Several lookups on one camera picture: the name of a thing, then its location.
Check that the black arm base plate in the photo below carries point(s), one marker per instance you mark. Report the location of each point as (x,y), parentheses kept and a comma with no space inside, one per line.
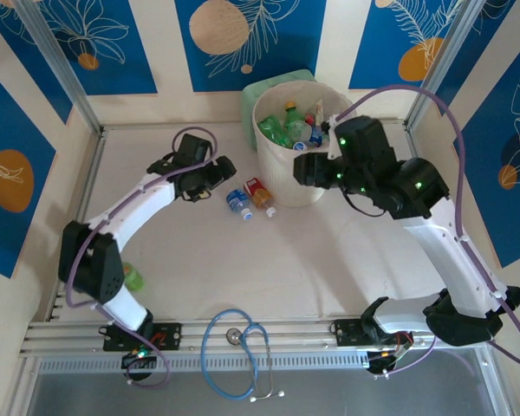
(344,331)
(173,336)

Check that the orange bottle red label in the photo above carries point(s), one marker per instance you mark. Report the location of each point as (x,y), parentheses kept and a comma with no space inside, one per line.
(260,197)

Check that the pale green plastic box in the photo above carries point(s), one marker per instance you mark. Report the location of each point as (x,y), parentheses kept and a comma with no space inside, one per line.
(251,112)

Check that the black connector module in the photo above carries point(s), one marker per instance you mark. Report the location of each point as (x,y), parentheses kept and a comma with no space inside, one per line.
(134,360)
(379,366)

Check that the clear plastic bin liner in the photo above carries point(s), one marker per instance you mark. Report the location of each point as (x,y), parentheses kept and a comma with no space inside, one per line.
(273,102)

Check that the blue stethoscope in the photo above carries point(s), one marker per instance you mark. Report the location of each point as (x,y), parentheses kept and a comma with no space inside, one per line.
(232,336)

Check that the grey metal panel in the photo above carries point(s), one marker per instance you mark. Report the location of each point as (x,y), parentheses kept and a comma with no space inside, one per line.
(329,394)

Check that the white ribbed waste bin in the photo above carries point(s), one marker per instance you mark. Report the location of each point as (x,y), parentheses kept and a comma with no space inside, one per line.
(281,182)

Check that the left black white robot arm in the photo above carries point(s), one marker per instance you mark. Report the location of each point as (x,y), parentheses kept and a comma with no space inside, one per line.
(125,212)

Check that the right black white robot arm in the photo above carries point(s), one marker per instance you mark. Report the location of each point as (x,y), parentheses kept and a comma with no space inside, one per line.
(442,251)

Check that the small blue-label white-cap bottle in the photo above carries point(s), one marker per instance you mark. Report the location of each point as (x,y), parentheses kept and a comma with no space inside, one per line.
(237,200)

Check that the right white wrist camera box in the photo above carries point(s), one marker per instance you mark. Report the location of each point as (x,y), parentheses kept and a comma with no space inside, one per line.
(333,143)

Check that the aluminium frame post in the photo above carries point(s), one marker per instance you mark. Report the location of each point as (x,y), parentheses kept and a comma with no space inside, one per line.
(58,56)
(452,43)

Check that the aluminium table side rail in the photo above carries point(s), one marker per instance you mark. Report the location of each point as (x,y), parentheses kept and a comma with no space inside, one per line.
(414,138)
(85,195)

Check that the small green jar orange label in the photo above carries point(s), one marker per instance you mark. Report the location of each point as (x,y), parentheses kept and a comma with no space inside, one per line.
(135,277)

